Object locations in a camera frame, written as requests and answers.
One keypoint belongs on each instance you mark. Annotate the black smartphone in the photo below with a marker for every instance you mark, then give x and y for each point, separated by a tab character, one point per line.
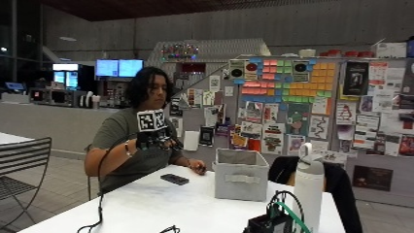
175	179

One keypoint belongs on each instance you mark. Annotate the white marker cube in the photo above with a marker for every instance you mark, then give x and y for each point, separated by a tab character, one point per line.
152	120

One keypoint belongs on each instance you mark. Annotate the dark wristband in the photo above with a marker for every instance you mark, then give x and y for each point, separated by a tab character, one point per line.
128	149

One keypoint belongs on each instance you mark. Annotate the grey fabric storage bin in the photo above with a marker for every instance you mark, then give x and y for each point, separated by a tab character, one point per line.
242	181

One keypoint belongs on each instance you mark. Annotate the the person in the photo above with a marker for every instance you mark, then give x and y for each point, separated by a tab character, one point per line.
119	129

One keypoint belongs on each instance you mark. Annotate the black electronics box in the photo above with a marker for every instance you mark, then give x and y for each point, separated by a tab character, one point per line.
269	225

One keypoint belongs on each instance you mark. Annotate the blue monitor screen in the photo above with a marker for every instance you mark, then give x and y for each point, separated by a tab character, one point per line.
131	68
107	68

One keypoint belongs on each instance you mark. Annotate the white insulated bottle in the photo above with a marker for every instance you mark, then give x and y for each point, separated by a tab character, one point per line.
308	194

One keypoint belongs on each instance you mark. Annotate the grey service counter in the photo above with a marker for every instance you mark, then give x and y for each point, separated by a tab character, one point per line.
47	124

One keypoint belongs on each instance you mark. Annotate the counter coffee machines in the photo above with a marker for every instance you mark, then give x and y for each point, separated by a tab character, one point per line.
56	97

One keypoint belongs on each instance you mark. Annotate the white lit menu screen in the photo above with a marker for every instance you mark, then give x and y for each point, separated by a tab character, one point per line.
66	67

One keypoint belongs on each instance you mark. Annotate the black jacket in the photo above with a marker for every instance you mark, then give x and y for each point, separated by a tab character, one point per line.
345	194

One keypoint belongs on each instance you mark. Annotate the black metal slatted chair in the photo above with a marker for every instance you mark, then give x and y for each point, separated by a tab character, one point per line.
22	155

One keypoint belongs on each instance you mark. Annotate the cluster of coloured sticky notes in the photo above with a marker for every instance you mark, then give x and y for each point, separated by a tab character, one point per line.
297	84

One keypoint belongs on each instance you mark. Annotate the dark landscape poster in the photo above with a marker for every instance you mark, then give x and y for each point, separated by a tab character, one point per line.
373	178

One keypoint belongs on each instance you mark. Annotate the white bucket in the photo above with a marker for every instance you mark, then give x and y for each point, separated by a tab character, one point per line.
307	53

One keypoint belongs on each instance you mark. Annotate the black portrait poster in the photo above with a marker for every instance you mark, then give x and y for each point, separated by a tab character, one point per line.
356	78

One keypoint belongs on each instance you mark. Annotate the row of red containers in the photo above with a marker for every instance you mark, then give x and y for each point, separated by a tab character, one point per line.
347	53

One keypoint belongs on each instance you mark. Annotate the white cardboard box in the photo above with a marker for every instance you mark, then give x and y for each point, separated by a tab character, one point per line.
391	50

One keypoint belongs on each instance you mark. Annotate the wall of paper posters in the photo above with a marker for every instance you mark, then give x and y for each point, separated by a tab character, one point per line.
367	123

